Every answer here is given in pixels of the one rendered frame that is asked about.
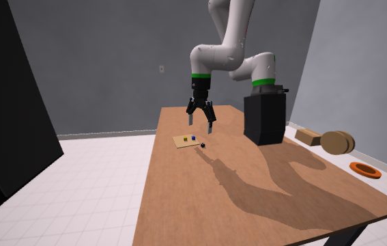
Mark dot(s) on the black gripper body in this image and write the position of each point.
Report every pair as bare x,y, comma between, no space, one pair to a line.
200,96

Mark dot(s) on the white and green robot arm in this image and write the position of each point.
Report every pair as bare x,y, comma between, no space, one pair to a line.
232,24

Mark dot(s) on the tan flat mat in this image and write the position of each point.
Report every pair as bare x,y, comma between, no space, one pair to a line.
180,143

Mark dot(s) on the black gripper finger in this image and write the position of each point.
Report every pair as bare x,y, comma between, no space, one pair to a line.
209,113
190,109

